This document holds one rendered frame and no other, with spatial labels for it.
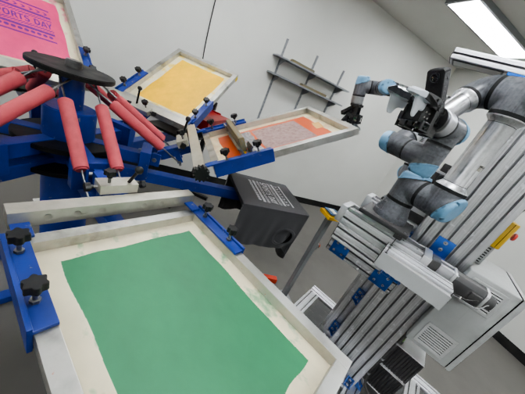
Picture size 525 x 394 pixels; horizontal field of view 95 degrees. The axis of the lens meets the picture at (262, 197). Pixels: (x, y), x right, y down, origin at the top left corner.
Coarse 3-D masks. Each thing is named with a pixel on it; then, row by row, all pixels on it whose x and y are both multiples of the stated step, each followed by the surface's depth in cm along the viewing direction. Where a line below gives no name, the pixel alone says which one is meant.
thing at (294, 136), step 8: (304, 128) 148; (312, 128) 146; (320, 128) 144; (272, 136) 145; (280, 136) 143; (288, 136) 141; (296, 136) 139; (304, 136) 137; (312, 136) 136; (264, 144) 137; (272, 144) 135; (280, 144) 133; (232, 152) 134
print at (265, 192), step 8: (256, 184) 170; (264, 184) 176; (256, 192) 158; (264, 192) 163; (272, 192) 169; (280, 192) 175; (264, 200) 152; (272, 200) 157; (280, 200) 162; (288, 200) 168
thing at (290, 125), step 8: (288, 120) 164; (296, 120) 162; (304, 120) 160; (256, 128) 161; (264, 128) 159; (272, 128) 156; (280, 128) 154; (288, 128) 152; (296, 128) 150; (224, 136) 158; (256, 136) 149; (264, 136) 147; (224, 144) 146; (232, 144) 144
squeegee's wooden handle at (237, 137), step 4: (228, 120) 149; (228, 124) 144; (232, 124) 141; (228, 128) 150; (232, 128) 135; (236, 128) 134; (232, 132) 136; (236, 132) 129; (232, 136) 142; (236, 136) 125; (240, 136) 123; (236, 140) 130; (240, 140) 121; (244, 140) 122; (240, 144) 122; (244, 144) 123; (244, 148) 124
